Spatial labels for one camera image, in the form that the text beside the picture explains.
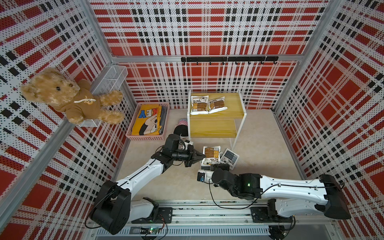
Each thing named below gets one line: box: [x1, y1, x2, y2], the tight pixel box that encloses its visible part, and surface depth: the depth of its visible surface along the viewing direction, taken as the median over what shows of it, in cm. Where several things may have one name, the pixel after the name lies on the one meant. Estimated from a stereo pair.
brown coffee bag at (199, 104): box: [190, 95, 209, 115], surface depth 77 cm
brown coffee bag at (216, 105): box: [208, 96, 228, 114], surface depth 75 cm
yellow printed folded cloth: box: [131, 103, 162, 136], surface depth 107 cm
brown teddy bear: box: [21, 67, 125, 125], surface depth 54 cm
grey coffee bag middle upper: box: [220, 148, 240, 171], surface depth 95 cm
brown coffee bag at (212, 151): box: [203, 145, 221, 159], surface depth 78 cm
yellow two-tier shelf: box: [187, 89, 247, 150], surface depth 79 cm
